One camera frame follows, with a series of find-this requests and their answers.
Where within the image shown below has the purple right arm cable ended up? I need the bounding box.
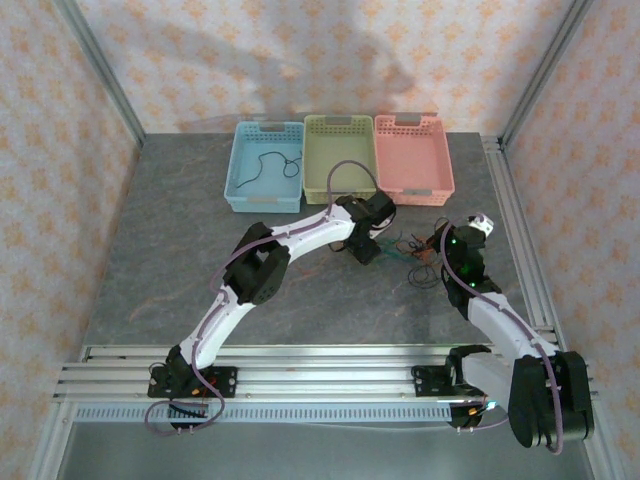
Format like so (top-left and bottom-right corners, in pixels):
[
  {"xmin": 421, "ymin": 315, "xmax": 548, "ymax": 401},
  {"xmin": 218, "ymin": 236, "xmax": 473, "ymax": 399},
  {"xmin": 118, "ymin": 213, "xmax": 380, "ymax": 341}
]
[{"xmin": 439, "ymin": 215, "xmax": 566, "ymax": 454}]

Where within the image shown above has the aluminium frame post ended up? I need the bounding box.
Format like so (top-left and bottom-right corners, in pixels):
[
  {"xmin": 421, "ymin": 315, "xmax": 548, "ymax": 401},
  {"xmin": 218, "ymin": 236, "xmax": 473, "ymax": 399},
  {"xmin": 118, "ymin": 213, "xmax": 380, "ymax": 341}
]
[
  {"xmin": 52, "ymin": 0, "xmax": 147, "ymax": 149},
  {"xmin": 498, "ymin": 0, "xmax": 597, "ymax": 147}
]

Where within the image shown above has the blue plastic basket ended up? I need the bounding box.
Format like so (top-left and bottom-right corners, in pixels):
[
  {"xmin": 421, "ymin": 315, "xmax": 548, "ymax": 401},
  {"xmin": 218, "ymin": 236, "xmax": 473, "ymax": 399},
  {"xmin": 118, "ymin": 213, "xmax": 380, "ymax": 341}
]
[{"xmin": 224, "ymin": 121, "xmax": 307, "ymax": 215}]

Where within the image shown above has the pink plastic basket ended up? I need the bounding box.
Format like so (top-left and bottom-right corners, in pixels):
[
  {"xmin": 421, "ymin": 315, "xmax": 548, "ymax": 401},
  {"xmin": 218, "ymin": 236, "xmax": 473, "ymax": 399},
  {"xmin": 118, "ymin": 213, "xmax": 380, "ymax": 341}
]
[{"xmin": 373, "ymin": 113, "xmax": 457, "ymax": 209}]

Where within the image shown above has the slotted grey cable duct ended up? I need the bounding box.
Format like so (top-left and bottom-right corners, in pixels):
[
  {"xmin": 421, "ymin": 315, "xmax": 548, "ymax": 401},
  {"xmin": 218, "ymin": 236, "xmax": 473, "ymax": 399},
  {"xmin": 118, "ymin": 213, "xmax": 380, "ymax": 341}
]
[{"xmin": 72, "ymin": 403, "xmax": 454, "ymax": 424}]

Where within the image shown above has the green plastic basket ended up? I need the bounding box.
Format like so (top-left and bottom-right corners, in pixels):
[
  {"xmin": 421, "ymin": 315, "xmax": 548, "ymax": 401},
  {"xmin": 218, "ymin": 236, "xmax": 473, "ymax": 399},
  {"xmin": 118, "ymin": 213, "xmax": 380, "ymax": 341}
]
[{"xmin": 302, "ymin": 114, "xmax": 380, "ymax": 206}]

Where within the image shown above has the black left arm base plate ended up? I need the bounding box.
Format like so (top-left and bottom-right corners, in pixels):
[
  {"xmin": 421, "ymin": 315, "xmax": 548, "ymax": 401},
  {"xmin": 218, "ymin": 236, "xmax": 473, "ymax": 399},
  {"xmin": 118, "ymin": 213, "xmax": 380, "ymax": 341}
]
[{"xmin": 147, "ymin": 366, "xmax": 239, "ymax": 400}]

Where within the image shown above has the aluminium frame leg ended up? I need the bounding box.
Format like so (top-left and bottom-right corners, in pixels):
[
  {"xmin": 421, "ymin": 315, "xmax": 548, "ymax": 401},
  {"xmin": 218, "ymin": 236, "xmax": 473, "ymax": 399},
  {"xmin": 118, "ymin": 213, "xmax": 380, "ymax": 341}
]
[
  {"xmin": 32, "ymin": 399, "xmax": 77, "ymax": 480},
  {"xmin": 579, "ymin": 399, "xmax": 621, "ymax": 480}
]

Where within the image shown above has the aluminium mounting rail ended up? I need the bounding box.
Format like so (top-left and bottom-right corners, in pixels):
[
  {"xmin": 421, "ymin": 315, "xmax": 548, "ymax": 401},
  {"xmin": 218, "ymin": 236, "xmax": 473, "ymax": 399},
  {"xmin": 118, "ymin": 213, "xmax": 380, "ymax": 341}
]
[{"xmin": 52, "ymin": 343, "xmax": 600, "ymax": 401}]

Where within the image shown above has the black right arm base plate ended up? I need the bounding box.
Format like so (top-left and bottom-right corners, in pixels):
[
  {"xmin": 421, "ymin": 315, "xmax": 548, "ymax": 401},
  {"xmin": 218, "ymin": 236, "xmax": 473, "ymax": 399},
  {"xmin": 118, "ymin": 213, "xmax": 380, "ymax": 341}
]
[{"xmin": 411, "ymin": 366, "xmax": 461, "ymax": 400}]

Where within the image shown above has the aluminium side rail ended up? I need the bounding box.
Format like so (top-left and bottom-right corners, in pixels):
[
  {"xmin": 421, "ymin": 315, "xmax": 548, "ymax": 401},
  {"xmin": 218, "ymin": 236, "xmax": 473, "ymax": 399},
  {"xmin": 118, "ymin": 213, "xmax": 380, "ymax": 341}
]
[{"xmin": 480, "ymin": 133, "xmax": 571, "ymax": 362}]

